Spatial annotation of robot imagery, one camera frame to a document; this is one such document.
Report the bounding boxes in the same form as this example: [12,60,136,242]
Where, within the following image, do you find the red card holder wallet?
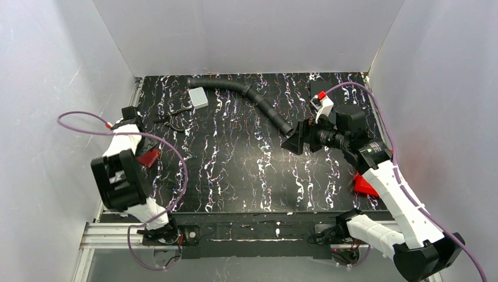
[136,149,161,169]

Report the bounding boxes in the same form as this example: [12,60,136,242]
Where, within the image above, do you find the small grey box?
[188,87,208,109]

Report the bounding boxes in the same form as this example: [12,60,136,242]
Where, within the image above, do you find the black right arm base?
[308,224,361,266]

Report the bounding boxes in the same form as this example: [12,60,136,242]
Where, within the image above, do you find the black flat pad upper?
[308,80,332,98]

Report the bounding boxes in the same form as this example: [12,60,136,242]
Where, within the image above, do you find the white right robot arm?
[281,105,464,281]

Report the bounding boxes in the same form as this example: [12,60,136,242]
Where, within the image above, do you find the black pliers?
[153,107,193,133]

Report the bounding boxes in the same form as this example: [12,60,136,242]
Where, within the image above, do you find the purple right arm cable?
[324,82,489,282]

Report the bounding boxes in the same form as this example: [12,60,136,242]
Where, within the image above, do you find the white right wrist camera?
[310,91,334,124]

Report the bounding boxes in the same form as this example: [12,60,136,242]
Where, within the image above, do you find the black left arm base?
[137,225,200,246]

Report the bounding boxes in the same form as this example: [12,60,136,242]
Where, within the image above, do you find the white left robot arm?
[90,106,174,232]

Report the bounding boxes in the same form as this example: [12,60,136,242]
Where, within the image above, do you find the black corrugated hose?
[186,77,294,137]

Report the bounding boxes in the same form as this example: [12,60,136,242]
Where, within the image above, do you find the red plastic tray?
[353,173,379,197]

